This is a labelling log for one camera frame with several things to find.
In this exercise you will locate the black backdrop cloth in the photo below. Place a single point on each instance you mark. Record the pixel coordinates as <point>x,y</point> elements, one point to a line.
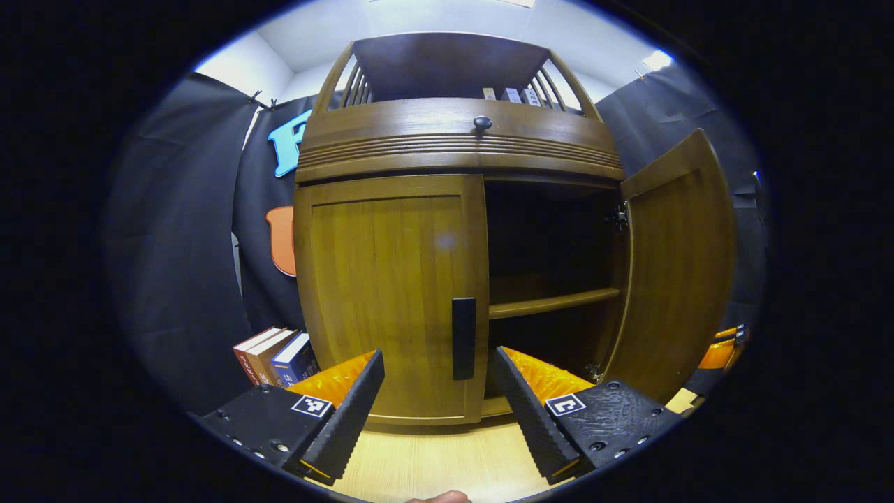
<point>174,244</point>

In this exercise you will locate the dark blue book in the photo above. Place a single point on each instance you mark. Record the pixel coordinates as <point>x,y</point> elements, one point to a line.
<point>297,362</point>

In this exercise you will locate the wooden shoe cabinet door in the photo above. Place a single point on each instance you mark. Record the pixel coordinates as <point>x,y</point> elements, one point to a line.
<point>384,293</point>
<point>677,272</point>

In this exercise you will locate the metal door hinge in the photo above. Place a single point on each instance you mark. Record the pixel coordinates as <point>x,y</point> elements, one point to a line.
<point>617,216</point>
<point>594,372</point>

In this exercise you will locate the small ceiling light panel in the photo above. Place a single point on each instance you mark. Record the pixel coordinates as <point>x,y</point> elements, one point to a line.
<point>657,60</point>

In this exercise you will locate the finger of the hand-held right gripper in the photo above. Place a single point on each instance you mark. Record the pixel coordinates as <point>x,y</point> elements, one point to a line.
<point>719,353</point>

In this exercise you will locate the tan book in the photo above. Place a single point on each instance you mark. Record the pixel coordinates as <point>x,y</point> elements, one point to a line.
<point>269,355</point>

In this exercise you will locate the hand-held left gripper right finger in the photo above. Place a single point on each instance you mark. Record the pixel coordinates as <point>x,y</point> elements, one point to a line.
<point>531,412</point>

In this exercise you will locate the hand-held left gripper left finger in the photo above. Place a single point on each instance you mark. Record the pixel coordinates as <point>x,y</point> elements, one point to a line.
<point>349,412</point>

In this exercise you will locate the wooden cabinet drawer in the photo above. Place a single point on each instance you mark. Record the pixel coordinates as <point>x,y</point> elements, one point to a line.
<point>419,136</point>

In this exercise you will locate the red brown book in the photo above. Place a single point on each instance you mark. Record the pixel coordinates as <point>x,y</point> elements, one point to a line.
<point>250,349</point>

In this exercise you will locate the wooden double-door shoe cabinet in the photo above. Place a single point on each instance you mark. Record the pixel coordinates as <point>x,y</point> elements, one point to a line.
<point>391,279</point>

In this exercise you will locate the wooden inner shelf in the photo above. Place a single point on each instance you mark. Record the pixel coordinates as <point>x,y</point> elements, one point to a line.
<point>552,302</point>

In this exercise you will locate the black round drawer knob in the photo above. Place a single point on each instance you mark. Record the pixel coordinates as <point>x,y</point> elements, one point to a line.
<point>482,124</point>

